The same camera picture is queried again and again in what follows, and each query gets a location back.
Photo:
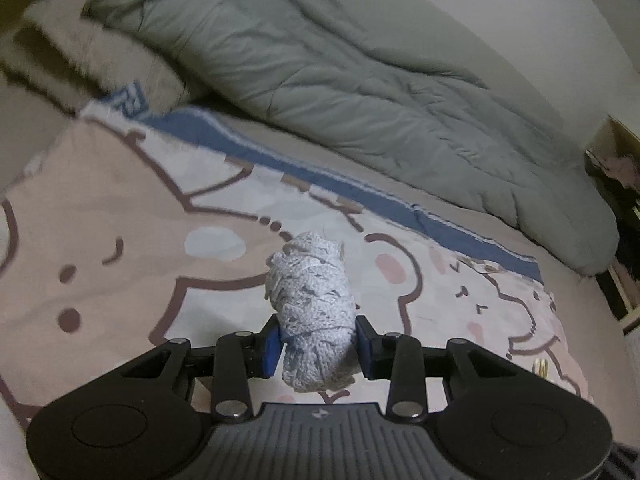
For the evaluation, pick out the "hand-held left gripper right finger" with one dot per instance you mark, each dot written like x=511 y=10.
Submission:
x=364 y=355

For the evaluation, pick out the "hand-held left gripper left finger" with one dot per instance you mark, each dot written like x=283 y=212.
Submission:
x=272 y=352

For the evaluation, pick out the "white lace ribbon bundle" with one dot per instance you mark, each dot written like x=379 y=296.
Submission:
x=315 y=310

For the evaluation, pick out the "bear printed blanket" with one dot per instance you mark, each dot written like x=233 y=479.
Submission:
x=125 y=200

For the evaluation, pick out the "cream wardrobe shelf unit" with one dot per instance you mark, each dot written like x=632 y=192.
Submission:
x=627 y=305

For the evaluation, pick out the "grey duvet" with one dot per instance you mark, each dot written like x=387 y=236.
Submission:
x=350 y=85

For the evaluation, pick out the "dark clothes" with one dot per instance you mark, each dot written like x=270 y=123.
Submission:
x=622 y=180

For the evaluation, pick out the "beige fluffy pillow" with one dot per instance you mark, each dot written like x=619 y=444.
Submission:
x=75 y=55

